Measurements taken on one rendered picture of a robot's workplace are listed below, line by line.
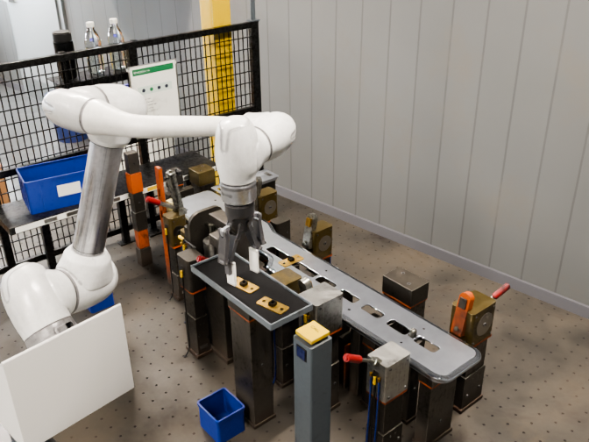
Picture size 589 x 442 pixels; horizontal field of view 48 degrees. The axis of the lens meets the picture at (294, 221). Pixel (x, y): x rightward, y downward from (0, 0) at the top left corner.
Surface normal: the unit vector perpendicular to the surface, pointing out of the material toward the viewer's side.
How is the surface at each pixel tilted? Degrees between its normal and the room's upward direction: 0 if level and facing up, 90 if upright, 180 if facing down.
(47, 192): 90
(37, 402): 90
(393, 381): 90
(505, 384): 0
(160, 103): 90
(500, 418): 0
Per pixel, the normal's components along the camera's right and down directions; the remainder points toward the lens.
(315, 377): 0.64, 0.35
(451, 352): -0.01, -0.88
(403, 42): -0.69, 0.34
